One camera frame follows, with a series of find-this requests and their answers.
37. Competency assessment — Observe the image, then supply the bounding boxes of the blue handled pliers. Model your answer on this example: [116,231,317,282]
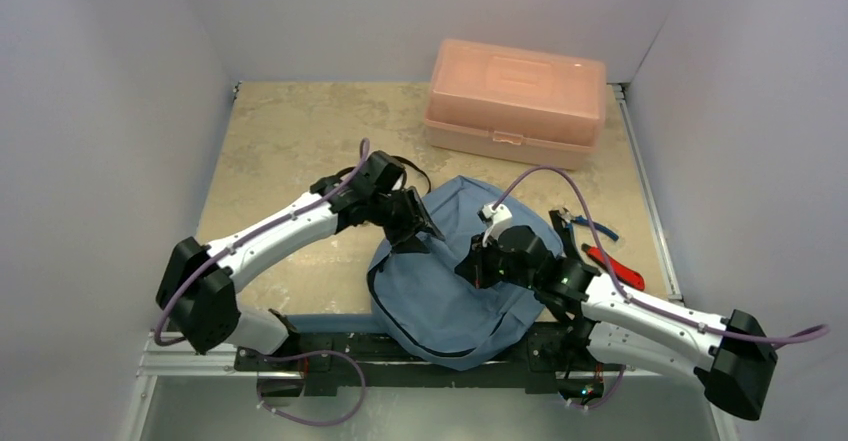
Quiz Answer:
[554,208,620,242]

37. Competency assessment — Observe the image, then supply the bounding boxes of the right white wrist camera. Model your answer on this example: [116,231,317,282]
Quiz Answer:
[478,202,512,247]

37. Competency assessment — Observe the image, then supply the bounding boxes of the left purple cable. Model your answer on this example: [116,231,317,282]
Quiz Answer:
[153,137,372,348]

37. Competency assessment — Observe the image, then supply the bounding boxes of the pink plastic storage box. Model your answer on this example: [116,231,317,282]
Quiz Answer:
[423,39,607,170]

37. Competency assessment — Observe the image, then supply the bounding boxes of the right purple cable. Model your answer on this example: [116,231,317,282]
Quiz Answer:
[493,165,831,350]

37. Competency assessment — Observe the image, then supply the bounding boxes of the red utility knife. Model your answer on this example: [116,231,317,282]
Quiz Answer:
[581,243,646,291]

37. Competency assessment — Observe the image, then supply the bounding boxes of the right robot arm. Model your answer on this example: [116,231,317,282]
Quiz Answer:
[455,226,778,421]

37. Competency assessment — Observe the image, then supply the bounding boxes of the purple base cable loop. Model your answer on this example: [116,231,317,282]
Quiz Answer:
[256,350,368,427]

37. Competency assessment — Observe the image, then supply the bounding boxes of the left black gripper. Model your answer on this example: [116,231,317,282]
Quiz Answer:
[366,187,442,253]

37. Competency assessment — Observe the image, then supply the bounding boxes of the blue student backpack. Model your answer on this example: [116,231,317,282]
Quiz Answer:
[291,176,544,371]

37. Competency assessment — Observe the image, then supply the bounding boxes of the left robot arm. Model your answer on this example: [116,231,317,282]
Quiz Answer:
[154,150,444,370]

